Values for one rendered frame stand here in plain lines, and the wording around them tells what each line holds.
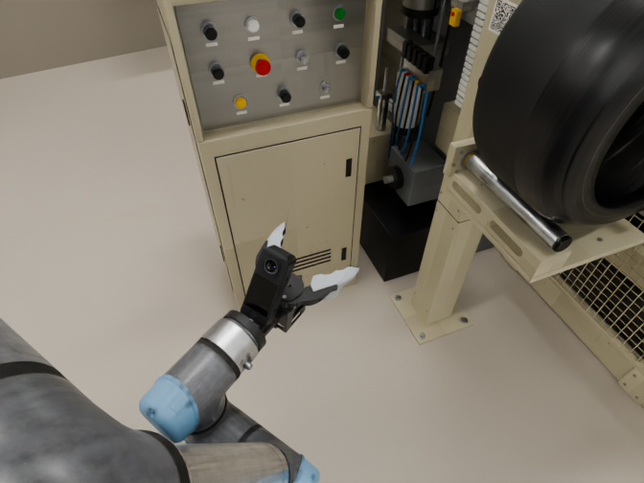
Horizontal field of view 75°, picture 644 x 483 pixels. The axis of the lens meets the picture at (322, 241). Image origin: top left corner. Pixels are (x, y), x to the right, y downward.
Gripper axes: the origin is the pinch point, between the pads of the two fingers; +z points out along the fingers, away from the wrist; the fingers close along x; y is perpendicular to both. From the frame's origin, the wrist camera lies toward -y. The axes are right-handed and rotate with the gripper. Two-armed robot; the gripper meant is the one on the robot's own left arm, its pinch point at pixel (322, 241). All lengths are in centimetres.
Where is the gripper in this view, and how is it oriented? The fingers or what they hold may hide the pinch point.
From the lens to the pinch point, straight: 69.8
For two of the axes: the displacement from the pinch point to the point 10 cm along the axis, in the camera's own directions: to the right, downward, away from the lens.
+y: -1.1, 6.3, 7.7
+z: 5.6, -6.0, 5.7
